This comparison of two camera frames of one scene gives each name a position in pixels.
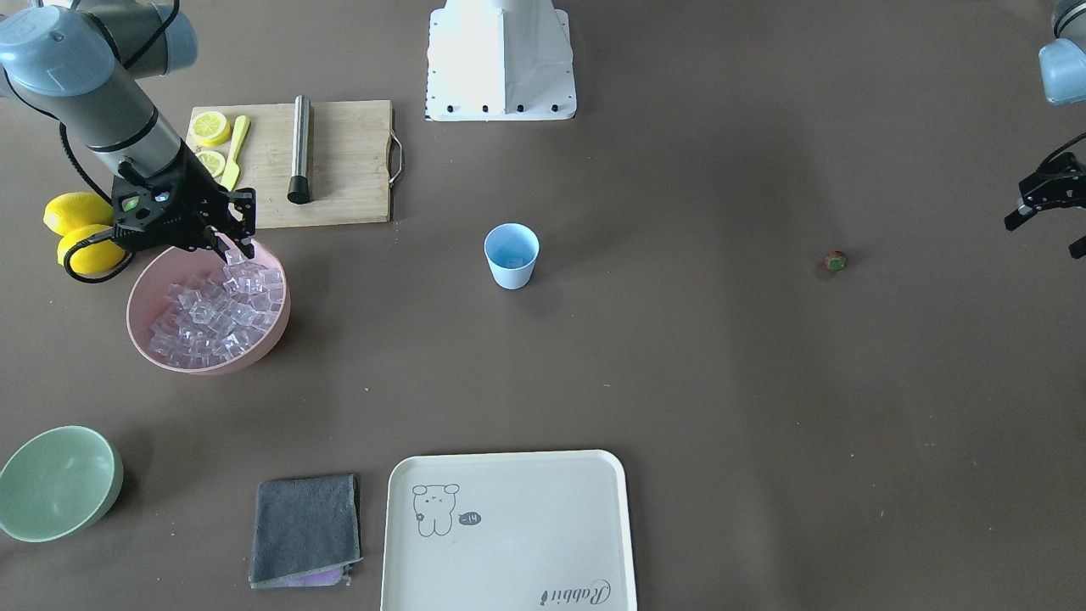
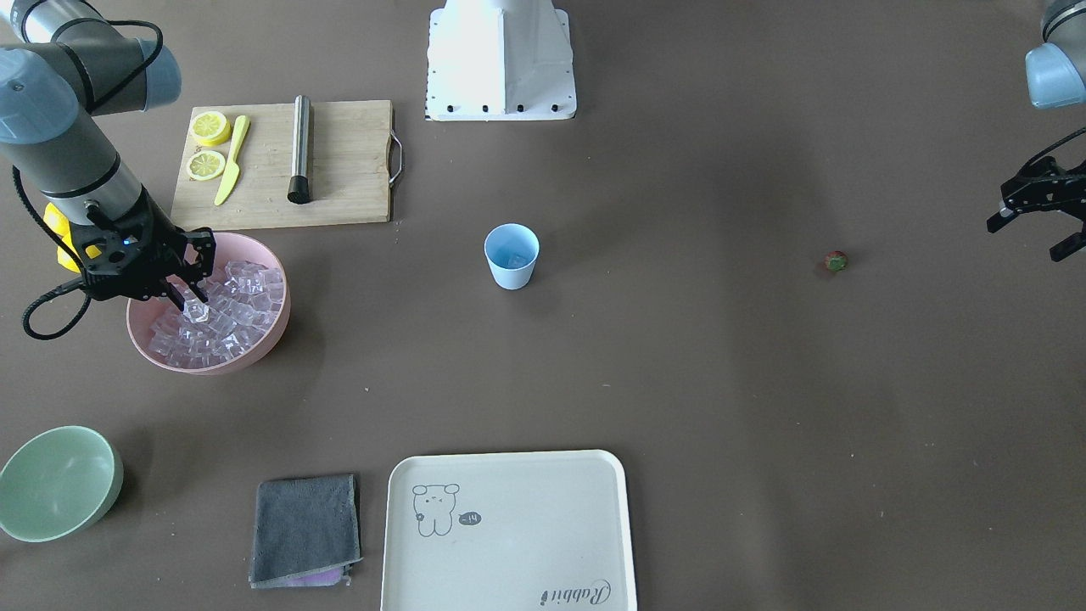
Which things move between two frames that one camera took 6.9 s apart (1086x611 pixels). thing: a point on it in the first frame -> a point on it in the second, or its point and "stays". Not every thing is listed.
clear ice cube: [233, 256] -> [196, 311]
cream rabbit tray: [545, 530] stays
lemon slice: [209, 128] stays
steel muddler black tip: [299, 192] stays
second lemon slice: [213, 161] stays
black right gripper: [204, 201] -> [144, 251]
